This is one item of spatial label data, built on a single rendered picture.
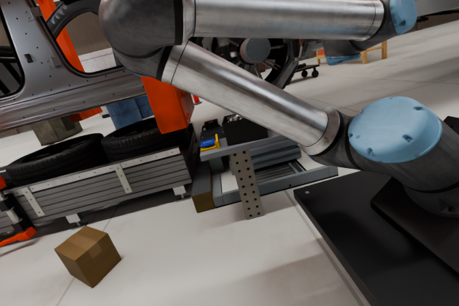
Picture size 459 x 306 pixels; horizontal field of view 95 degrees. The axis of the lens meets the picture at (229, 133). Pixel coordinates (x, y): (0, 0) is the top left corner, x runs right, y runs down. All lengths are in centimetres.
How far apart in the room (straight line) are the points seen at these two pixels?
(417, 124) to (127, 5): 54
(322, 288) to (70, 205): 154
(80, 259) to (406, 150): 126
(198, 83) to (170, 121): 80
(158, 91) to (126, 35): 85
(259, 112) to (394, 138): 27
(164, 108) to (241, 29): 90
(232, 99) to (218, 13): 19
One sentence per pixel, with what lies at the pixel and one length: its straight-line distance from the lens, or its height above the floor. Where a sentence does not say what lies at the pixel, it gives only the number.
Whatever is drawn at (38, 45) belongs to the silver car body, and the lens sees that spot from 214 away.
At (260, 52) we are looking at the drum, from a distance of 116.
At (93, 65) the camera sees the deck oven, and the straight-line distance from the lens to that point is 889.
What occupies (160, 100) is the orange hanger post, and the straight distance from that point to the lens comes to 126.
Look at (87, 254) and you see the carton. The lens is 129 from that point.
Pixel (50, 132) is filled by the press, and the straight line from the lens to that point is 669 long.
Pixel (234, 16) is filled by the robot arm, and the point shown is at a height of 89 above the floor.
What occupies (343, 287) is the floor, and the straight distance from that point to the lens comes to 99.
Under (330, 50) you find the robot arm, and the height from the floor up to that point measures 78.
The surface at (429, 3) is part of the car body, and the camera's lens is 353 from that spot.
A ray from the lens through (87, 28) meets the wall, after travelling 1256.
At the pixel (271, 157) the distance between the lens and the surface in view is 148.
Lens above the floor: 82
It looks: 18 degrees down
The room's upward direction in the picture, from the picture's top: 14 degrees counter-clockwise
